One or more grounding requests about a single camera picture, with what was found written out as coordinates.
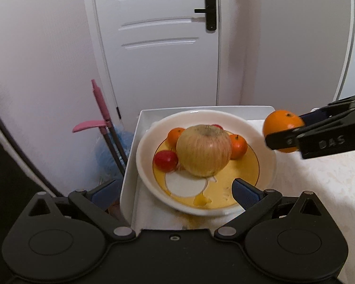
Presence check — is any small tangerine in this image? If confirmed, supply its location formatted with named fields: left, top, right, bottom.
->
left=228, top=134, right=248, bottom=160
left=167, top=127, right=186, bottom=149

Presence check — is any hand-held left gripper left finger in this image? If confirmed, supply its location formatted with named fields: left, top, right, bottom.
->
left=25, top=179, right=136, bottom=242

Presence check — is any white rimmed table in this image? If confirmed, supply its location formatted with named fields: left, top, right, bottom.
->
left=120, top=106, right=276, bottom=231

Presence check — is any pink handled dustpan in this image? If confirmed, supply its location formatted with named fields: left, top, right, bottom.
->
left=72, top=120, right=128, bottom=178

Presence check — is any large yellowish apple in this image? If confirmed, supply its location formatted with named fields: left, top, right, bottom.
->
left=176, top=124, right=232, bottom=178

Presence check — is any dark cloth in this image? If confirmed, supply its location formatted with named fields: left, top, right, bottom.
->
left=0, top=121, right=60, bottom=273

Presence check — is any white panelled door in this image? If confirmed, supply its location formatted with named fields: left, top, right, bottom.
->
left=81, top=0, right=223, bottom=122

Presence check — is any black door lock handle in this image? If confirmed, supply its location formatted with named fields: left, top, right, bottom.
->
left=194, top=0, right=217, bottom=31

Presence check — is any large orange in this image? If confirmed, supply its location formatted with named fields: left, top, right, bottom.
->
left=262, top=110, right=305, bottom=153

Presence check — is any white plate with yellow cartoon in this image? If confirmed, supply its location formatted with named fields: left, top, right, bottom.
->
left=135, top=109, right=277, bottom=219

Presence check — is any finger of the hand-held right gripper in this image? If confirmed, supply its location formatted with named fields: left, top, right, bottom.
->
left=299, top=92, right=355, bottom=127
left=265, top=118, right=355, bottom=160

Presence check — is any white cabinet with recessed handle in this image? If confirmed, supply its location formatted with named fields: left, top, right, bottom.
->
left=333, top=0, right=355, bottom=101

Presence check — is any pink handled broom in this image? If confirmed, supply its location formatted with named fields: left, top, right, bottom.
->
left=91, top=79, right=135, bottom=181

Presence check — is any black cable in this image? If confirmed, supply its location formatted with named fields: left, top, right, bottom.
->
left=0, top=95, right=57, bottom=197

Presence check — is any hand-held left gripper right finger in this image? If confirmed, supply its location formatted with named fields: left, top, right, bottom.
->
left=214, top=178, right=326, bottom=242

